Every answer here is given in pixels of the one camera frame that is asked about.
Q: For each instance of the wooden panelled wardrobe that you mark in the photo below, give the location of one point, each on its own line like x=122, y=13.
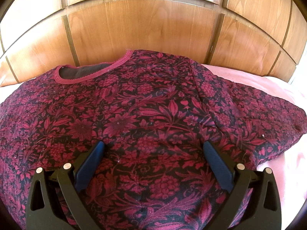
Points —
x=262, y=37

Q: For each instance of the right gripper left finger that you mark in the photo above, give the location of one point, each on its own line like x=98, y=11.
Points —
x=43, y=210

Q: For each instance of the red floral knit sweater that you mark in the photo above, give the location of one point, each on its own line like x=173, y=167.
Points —
x=147, y=109

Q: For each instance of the pink bed cover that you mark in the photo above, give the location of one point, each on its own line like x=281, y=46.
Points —
x=262, y=122

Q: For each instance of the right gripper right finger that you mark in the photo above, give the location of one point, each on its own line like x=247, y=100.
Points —
x=264, y=207

